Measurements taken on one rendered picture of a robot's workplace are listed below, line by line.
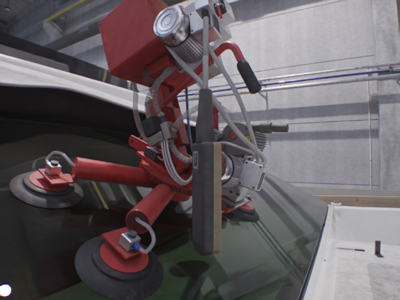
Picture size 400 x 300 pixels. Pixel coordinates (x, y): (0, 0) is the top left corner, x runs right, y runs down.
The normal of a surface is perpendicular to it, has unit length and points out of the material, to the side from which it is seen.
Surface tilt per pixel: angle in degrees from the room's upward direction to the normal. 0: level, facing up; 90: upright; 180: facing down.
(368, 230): 90
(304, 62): 90
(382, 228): 90
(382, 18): 90
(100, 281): 39
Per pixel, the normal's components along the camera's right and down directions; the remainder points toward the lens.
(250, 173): -0.40, -0.17
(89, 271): 0.11, -0.86
